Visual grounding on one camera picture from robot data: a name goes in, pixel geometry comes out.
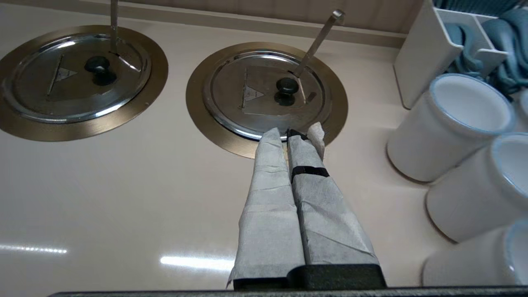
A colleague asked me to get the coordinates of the white utensil holder box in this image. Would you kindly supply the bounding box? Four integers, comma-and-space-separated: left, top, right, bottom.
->
394, 0, 528, 110

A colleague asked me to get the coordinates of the grey-blue chopsticks bundle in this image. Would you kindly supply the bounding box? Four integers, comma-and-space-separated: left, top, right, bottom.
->
433, 0, 521, 17

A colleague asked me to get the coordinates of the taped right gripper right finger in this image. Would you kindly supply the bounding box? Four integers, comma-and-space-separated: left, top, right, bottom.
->
287, 122, 387, 288

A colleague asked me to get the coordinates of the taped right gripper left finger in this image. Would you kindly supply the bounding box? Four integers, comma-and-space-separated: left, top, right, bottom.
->
226, 128, 306, 289

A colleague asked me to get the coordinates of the hinged steel lid black knob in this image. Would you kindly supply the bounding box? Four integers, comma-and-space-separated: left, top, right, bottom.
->
202, 49, 332, 141
2, 33, 152, 124

